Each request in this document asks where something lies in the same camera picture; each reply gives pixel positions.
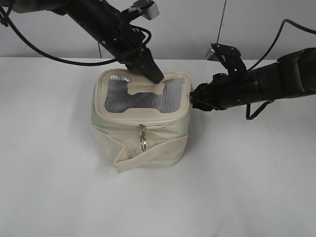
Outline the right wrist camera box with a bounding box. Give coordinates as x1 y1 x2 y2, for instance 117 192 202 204
205 43 246 74

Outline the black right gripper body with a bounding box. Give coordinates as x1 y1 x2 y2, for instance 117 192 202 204
190 73 235 112

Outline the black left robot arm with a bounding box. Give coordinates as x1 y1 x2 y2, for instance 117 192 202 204
0 0 164 84

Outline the silver zipper pull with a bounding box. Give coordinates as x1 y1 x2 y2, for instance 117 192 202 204
139 124 147 152

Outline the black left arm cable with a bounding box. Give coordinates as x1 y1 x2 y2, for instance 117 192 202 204
0 4 152 67

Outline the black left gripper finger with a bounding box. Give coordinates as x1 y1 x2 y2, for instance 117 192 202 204
133 49 164 84

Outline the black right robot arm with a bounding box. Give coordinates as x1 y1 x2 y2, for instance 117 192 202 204
190 48 316 111

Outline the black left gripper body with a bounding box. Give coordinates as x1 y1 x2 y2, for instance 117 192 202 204
97 17 151 69

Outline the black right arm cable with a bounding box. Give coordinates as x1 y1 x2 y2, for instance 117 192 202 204
245 19 316 121

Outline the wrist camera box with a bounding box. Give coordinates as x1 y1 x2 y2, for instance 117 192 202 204
128 0 160 20
205 43 246 74

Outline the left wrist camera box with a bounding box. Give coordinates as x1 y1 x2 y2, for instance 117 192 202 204
128 0 160 20

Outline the cream fabric zipper bag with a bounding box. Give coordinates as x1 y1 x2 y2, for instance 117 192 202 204
91 69 192 173

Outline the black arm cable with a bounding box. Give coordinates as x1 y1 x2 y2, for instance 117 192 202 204
0 4 152 67
245 19 316 121

